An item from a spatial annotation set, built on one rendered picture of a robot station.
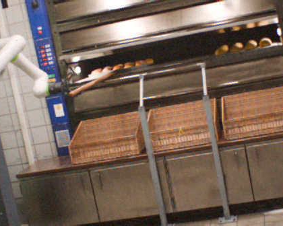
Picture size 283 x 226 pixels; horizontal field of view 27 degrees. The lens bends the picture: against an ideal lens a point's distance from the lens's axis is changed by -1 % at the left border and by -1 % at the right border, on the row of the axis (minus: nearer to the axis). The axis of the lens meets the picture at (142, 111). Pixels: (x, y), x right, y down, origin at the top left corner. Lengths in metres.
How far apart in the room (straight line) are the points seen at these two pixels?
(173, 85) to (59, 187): 1.24
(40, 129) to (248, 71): 1.85
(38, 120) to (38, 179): 0.69
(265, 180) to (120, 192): 1.10
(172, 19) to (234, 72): 0.66
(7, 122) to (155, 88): 1.36
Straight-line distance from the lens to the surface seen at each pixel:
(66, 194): 4.76
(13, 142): 5.41
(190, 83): 4.93
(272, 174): 4.48
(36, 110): 5.28
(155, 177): 4.49
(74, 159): 4.71
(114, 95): 5.05
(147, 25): 4.96
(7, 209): 4.30
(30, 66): 4.61
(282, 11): 4.88
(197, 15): 4.90
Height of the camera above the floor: 1.43
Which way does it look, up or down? 7 degrees down
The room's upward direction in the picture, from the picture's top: 11 degrees counter-clockwise
